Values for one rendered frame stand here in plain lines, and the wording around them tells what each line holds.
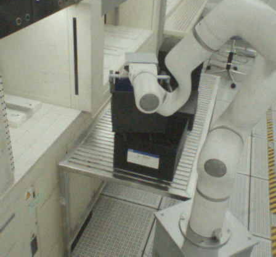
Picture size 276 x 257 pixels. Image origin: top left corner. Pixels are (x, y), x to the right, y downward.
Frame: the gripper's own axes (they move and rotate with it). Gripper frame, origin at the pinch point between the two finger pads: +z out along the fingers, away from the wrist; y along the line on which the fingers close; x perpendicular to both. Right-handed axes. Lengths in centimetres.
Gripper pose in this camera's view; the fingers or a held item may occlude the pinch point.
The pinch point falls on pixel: (140, 63)
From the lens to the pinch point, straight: 136.0
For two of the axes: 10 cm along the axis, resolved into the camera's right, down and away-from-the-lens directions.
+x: 0.7, -8.6, -5.1
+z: -0.8, -5.1, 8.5
